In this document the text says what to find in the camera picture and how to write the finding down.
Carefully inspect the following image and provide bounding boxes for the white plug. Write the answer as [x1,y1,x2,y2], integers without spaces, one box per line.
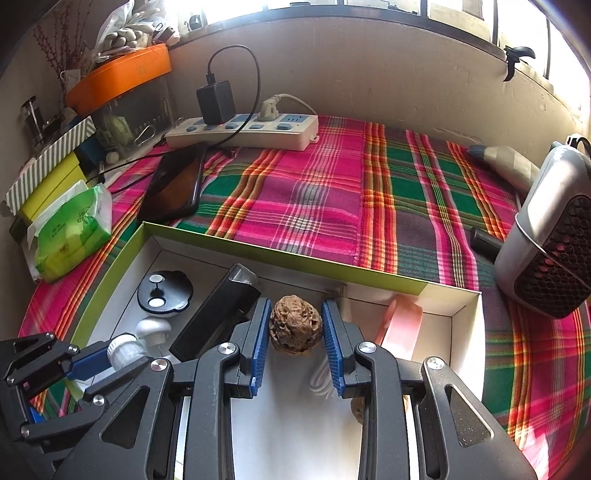
[259,93,319,123]

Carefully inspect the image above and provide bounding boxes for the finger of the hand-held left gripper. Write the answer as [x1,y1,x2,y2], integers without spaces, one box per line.
[0,332,115,403]
[20,359,163,445]

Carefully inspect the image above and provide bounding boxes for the orange box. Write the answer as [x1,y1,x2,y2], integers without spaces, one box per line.
[65,44,172,116]

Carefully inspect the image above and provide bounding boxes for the black handle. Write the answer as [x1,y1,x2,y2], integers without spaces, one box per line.
[470,226,502,259]

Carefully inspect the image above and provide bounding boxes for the beige hand tool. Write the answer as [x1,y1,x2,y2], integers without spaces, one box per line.
[468,144,541,190]

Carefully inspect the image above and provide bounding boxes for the pink box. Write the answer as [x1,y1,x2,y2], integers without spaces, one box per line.
[375,298,424,358]

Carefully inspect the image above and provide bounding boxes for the black disc with white spots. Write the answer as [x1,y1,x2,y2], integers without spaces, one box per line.
[137,270,194,318]

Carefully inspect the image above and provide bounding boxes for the black smartphone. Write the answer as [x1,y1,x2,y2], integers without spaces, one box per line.
[137,142,208,221]

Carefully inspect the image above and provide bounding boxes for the green cardboard box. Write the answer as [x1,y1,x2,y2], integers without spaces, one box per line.
[69,220,485,480]

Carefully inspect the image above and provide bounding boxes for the yellow box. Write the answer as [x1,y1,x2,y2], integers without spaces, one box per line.
[18,152,88,220]

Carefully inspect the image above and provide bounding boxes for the dried flower branches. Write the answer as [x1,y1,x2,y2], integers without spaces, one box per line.
[32,9,93,81]

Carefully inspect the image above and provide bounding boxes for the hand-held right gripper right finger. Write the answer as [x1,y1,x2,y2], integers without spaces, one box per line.
[322,298,539,480]

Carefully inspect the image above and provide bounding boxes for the dark blue box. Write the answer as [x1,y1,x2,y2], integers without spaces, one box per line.
[76,134,109,169]

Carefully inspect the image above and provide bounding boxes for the black clip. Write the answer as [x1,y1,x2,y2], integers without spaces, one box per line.
[503,46,537,83]

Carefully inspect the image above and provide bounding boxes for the white cable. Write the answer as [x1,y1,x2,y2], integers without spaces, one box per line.
[308,357,335,398]

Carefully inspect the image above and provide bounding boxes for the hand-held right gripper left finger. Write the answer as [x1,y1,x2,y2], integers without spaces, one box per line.
[51,298,273,480]

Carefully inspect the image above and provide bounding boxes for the white mushroom-shaped figurine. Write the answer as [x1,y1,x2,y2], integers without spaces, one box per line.
[135,316,172,347]

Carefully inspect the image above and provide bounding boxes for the glass coffee press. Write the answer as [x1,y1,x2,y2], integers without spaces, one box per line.
[18,95,51,148]

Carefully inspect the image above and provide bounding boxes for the white plastic bag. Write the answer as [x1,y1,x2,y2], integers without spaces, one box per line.
[90,0,181,61]

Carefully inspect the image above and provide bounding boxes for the green tissue pack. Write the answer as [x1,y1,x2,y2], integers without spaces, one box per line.
[25,180,113,283]

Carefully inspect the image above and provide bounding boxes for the white power strip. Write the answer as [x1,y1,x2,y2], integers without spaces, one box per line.
[165,114,320,152]

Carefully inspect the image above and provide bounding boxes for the grey fan heater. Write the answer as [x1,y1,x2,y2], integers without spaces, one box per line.
[495,141,591,320]

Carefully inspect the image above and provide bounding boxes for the white jar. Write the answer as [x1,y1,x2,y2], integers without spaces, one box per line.
[107,335,151,370]

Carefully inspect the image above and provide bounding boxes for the black rectangular box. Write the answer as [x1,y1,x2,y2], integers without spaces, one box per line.
[168,263,262,363]

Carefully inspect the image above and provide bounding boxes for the plaid cloth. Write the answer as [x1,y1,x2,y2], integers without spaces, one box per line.
[18,114,591,480]

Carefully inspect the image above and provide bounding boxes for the striped box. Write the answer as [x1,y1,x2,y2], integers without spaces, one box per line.
[4,115,97,215]

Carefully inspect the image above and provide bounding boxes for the glass container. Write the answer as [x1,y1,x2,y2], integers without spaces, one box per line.
[95,76,178,155]

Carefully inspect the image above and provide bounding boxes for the black charger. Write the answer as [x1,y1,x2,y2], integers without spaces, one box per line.
[196,80,237,125]

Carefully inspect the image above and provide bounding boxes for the black charger cable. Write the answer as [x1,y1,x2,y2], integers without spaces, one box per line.
[205,45,262,158]

